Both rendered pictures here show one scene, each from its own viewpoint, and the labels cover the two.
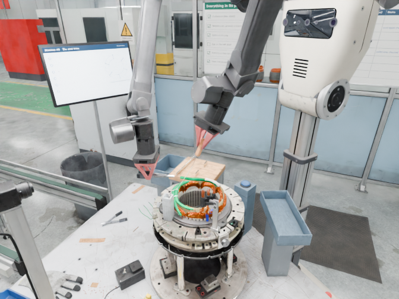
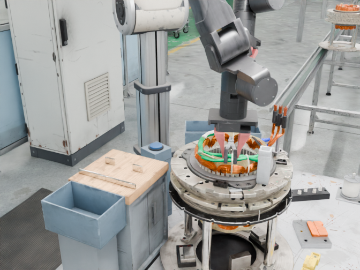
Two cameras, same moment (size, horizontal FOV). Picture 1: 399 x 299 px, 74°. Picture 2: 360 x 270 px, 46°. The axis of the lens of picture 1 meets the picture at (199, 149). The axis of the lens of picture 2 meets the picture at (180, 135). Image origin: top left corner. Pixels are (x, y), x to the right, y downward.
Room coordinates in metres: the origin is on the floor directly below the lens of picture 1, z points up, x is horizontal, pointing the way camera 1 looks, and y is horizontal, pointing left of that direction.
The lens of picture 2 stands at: (0.84, 1.00, 1.63)
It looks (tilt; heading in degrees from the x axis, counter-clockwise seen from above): 24 degrees down; 272
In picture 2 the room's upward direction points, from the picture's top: straight up
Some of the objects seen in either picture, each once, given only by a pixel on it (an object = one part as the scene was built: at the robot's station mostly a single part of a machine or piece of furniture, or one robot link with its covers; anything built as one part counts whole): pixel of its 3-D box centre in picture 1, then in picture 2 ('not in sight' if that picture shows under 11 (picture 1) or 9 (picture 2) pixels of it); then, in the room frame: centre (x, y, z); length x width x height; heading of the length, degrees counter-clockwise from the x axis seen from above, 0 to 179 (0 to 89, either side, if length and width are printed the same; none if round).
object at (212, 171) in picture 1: (198, 171); (120, 174); (1.04, 0.01, 1.05); 0.20 x 0.19 x 0.02; 65
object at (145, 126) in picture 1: (142, 129); (237, 79); (0.76, 0.18, 1.38); 0.07 x 0.06 x 0.07; 120
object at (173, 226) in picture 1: (198, 206); (230, 163); (0.75, 0.00, 1.09); 0.32 x 0.32 x 0.01
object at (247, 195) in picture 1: (243, 207); (156, 181); (0.97, -0.20, 0.91); 0.07 x 0.07 x 0.25; 47
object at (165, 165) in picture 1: (170, 187); (88, 245); (1.11, 0.15, 0.92); 0.17 x 0.11 x 0.28; 155
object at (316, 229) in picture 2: not in sight; (317, 229); (0.45, -0.11, 0.80); 0.07 x 0.05 x 0.01; 92
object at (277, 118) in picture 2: (208, 199); (279, 119); (0.63, -0.03, 1.21); 0.04 x 0.04 x 0.03; 69
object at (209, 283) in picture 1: (209, 282); (261, 235); (0.64, -0.04, 0.83); 0.05 x 0.04 x 0.02; 123
